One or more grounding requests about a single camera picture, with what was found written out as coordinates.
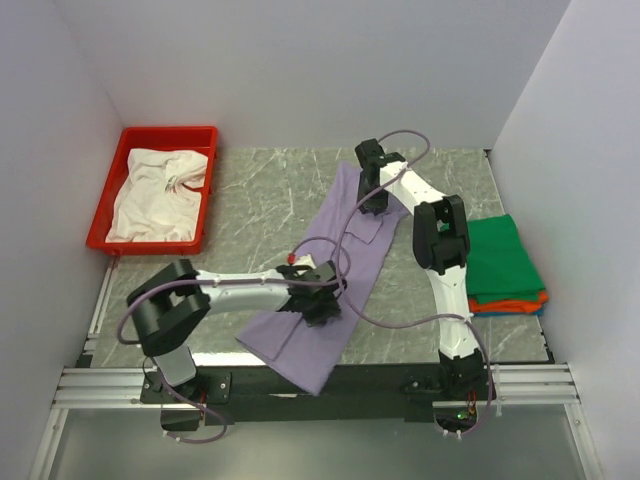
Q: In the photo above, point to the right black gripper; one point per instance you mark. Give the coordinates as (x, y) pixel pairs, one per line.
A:
(379, 204)

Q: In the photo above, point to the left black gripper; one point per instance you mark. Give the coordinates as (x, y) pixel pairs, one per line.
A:
(330, 308)

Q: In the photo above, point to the green t shirt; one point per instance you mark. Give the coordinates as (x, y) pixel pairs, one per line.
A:
(499, 268)

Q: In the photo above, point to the orange t shirt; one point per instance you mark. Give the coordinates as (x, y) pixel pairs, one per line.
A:
(505, 306)

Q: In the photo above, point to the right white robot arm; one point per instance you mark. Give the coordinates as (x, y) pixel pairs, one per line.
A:
(441, 246)

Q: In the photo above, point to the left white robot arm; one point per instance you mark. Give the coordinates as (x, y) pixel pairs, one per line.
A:
(167, 308)

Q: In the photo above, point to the black base beam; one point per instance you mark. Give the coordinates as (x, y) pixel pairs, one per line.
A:
(352, 392)

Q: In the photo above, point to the white crumpled t shirt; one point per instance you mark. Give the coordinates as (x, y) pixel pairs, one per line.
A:
(160, 198)

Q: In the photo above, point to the red plastic bin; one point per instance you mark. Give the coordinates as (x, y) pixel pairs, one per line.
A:
(201, 139)

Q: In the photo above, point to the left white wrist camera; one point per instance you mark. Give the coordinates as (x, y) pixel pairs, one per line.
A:
(301, 261)

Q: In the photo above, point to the aluminium frame rail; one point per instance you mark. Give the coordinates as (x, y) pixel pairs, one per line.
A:
(114, 388)

